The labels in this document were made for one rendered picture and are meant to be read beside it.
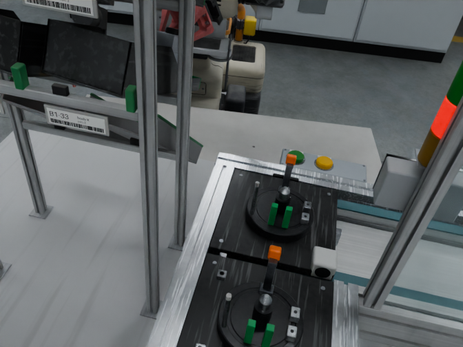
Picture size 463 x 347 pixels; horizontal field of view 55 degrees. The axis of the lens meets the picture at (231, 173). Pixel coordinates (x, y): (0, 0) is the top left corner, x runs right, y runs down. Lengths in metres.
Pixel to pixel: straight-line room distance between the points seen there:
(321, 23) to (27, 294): 3.36
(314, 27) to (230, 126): 2.67
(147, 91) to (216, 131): 0.79
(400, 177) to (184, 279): 0.41
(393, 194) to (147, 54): 0.41
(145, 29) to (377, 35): 3.61
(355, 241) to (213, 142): 0.50
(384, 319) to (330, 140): 0.65
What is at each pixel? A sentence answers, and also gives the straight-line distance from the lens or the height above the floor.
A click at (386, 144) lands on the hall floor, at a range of 3.04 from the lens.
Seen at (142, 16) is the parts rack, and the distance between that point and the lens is 0.52.
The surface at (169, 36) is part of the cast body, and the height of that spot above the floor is 1.29.
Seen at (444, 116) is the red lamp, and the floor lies 1.34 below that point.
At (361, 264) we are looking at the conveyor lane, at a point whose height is 0.92.
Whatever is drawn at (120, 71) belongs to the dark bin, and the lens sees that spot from 0.62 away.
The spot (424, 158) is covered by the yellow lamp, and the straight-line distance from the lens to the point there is 0.67.
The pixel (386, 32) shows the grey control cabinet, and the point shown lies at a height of 0.23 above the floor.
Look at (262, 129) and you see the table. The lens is 1.36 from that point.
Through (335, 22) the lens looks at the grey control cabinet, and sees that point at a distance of 3.95.
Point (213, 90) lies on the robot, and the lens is 1.56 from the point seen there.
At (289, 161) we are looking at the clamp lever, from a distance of 0.92.
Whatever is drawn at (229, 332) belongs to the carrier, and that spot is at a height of 0.99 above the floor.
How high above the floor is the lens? 1.63
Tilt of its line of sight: 41 degrees down
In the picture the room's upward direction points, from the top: 7 degrees clockwise
